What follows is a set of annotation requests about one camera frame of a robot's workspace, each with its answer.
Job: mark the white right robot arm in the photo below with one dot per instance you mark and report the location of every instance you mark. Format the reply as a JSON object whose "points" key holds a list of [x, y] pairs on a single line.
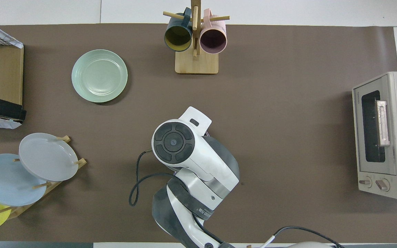
{"points": [[198, 162]]}

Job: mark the grey plate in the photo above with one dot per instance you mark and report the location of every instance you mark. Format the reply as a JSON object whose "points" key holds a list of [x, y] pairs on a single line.
{"points": [[47, 156]]}

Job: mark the light blue plate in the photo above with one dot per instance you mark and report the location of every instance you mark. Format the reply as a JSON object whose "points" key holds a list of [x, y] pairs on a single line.
{"points": [[2, 182]]}

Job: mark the wooden plate rack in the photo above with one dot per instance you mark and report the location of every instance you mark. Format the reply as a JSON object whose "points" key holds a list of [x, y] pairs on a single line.
{"points": [[81, 162]]}

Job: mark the green plate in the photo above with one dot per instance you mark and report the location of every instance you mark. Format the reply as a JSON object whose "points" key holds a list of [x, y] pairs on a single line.
{"points": [[99, 75]]}

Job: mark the wooden crate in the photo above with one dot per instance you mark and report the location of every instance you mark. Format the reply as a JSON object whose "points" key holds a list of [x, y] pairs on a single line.
{"points": [[5, 75]]}

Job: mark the dark teal mug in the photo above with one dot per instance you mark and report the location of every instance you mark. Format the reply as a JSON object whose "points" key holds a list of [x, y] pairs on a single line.
{"points": [[177, 36]]}

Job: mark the wooden mug tree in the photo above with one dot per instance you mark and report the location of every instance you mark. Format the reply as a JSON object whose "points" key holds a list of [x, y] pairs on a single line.
{"points": [[196, 63]]}

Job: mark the pink ribbed mug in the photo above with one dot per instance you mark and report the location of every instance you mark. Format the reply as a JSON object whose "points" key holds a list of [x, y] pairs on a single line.
{"points": [[213, 39]]}

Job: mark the brown table mat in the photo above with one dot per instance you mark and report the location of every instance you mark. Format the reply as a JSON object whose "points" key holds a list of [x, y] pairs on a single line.
{"points": [[288, 103]]}

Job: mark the beige toaster oven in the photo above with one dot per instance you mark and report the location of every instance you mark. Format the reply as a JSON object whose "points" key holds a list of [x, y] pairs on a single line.
{"points": [[391, 131]]}

